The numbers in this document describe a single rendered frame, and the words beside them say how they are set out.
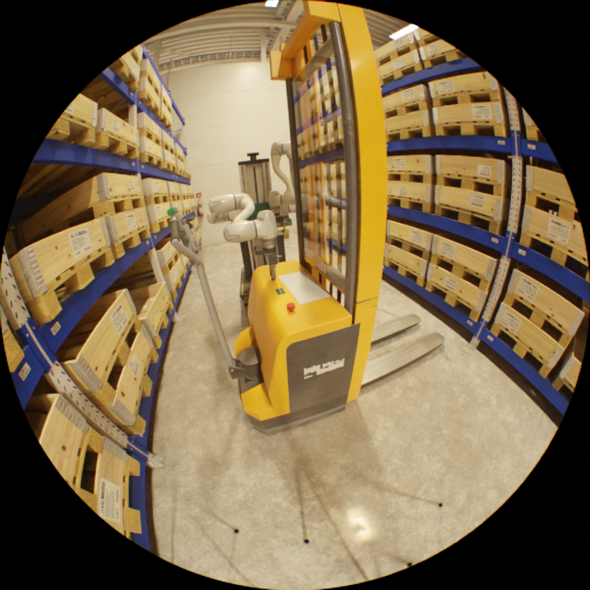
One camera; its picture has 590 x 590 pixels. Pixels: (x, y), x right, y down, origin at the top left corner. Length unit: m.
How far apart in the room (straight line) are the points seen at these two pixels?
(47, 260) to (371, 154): 1.46
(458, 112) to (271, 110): 5.70
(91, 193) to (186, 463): 2.04
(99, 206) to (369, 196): 1.76
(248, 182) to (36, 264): 2.09
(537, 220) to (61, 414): 3.02
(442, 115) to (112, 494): 3.66
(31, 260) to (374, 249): 1.49
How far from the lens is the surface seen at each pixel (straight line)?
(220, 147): 6.72
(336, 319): 0.91
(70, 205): 2.03
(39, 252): 1.18
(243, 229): 1.10
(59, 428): 1.09
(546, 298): 2.15
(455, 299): 2.51
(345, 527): 1.44
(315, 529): 1.43
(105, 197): 1.81
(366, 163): 0.86
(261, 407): 1.26
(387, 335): 2.14
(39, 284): 1.13
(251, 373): 1.44
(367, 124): 0.90
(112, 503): 1.29
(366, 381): 1.70
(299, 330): 0.86
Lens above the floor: 1.43
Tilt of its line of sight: 29 degrees down
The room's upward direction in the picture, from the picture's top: 5 degrees counter-clockwise
